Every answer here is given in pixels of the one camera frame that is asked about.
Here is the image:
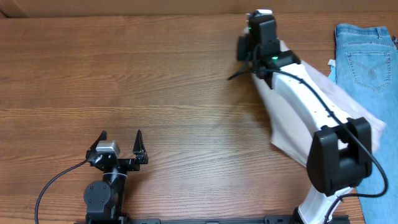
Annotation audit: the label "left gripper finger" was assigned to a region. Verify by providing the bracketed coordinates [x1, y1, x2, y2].
[133, 129, 147, 159]
[86, 130, 108, 156]

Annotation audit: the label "beige khaki shorts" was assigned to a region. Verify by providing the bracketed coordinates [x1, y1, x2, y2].
[251, 61, 386, 166]

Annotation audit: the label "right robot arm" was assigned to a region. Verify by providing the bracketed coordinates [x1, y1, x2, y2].
[235, 9, 373, 223]

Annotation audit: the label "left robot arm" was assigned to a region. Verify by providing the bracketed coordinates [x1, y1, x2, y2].
[83, 131, 149, 224]

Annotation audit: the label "light blue garment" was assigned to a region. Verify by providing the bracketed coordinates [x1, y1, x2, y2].
[328, 59, 336, 83]

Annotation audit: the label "blue denim jeans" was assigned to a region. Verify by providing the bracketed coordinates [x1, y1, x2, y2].
[335, 24, 397, 223]

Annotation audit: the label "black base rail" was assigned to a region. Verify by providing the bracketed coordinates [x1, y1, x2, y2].
[74, 214, 351, 224]

